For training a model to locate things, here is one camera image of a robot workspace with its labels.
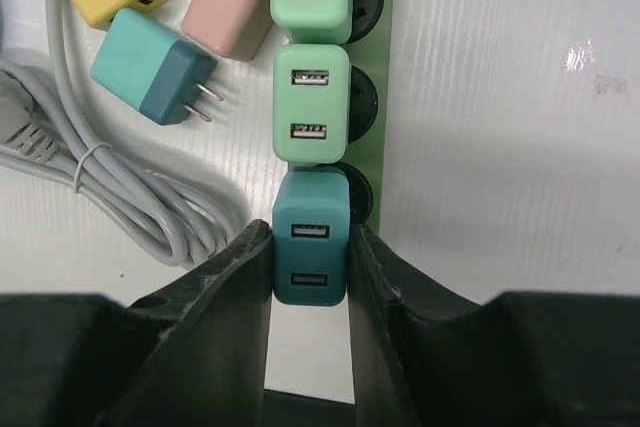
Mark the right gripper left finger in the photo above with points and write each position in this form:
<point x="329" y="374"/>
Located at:
<point x="192" y="353"/>

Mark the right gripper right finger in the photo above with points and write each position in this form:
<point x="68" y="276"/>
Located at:
<point x="422" y="355"/>

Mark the teal charger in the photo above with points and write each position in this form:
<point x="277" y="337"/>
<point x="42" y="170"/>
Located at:
<point x="153" y="69"/>
<point x="311" y="223"/>

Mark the green charger top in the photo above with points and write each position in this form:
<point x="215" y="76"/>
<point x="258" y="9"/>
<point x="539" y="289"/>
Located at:
<point x="311" y="99"/>

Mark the green power strip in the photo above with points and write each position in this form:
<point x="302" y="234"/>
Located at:
<point x="368" y="49"/>

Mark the pink charger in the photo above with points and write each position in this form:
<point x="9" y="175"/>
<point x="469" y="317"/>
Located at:
<point x="233" y="29"/>

